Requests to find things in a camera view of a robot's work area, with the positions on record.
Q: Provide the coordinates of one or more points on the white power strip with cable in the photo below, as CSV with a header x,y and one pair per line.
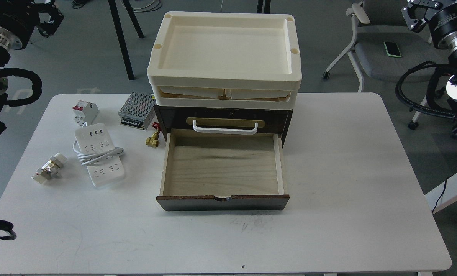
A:
x,y
96,151

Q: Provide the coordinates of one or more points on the open wooden drawer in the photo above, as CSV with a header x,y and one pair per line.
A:
x,y
222,172

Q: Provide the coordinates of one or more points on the grey office chair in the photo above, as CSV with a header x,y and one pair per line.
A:
x,y
382,55

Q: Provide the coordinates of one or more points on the white red circuit breaker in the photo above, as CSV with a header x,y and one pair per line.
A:
x,y
85,112

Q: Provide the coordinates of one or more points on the silver white pipe fitting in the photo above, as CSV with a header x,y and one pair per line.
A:
x,y
50,169

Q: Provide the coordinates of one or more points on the cream plastic stacked tray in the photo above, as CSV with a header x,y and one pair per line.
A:
x,y
226,60

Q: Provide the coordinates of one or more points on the green cased smartphone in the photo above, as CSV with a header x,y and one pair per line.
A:
x,y
392,49

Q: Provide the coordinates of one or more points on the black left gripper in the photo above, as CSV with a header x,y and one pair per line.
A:
x,y
50,17

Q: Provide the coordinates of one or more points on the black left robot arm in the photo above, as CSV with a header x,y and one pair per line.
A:
x,y
18,20

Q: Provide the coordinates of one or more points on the white drawer handle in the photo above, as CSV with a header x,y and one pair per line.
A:
x,y
225,130

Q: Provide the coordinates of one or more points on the brass valve with red handle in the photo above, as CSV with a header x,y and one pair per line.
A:
x,y
153,140

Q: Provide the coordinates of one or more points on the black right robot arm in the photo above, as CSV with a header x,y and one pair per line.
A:
x,y
441,17

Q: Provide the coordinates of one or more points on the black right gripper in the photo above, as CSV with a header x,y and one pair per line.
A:
x,y
419,12

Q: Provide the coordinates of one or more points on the metal mesh power supply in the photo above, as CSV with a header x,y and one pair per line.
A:
x,y
138,110

